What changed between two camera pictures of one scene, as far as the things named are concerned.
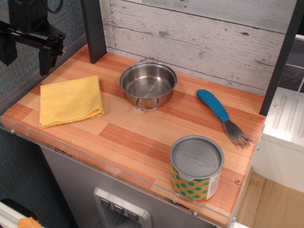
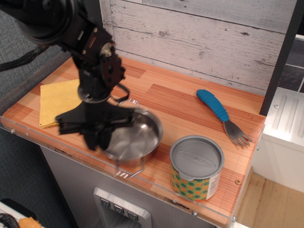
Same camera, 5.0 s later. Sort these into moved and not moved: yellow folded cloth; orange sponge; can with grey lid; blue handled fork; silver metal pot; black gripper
Moved: black gripper; silver metal pot
Not moved: orange sponge; yellow folded cloth; blue handled fork; can with grey lid
